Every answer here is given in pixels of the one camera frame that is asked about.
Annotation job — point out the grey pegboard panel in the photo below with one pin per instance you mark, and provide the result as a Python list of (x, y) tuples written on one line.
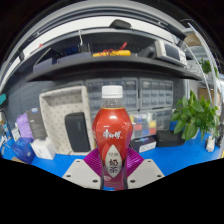
[(23, 96)]

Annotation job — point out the clear organiser with coloured parts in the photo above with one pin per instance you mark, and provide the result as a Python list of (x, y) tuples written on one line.
[(143, 125)]

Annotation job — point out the flat black pouch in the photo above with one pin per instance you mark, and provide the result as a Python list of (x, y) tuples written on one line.
[(170, 138)]

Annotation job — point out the cream polka-dot storage box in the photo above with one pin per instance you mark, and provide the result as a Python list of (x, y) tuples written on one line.
[(53, 110)]

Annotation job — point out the blue carton box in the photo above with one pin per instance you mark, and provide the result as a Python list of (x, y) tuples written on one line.
[(22, 150)]

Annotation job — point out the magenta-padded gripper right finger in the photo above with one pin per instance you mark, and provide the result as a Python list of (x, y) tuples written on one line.
[(145, 173)]

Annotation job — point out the red drink bottle white cap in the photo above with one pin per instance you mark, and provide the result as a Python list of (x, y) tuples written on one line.
[(111, 133)]

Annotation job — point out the purple plastic bag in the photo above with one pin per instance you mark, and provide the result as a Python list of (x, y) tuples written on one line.
[(23, 125)]

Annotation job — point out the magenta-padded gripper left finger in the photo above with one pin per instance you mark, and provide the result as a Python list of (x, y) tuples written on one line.
[(78, 173)]

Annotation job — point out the small black labelled box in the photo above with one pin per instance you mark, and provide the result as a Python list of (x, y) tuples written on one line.
[(143, 144)]

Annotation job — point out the green potted plant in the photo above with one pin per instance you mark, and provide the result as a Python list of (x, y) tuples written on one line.
[(193, 115)]

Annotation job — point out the dark grey upright carton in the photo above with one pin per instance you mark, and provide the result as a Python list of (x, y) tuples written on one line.
[(36, 123)]

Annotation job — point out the black overhead shelf unit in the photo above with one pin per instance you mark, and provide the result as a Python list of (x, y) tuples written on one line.
[(100, 66)]

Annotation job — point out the small white carton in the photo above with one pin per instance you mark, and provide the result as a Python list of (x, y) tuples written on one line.
[(43, 148)]

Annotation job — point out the teal box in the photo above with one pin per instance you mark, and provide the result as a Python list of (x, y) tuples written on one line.
[(2, 99)]

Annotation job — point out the long white overhead lamp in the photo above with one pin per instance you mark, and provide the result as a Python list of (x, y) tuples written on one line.
[(83, 23)]

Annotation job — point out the black rectangular case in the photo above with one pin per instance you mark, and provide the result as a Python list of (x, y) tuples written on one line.
[(75, 131)]

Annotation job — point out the small white block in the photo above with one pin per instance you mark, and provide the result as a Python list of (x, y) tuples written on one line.
[(211, 144)]

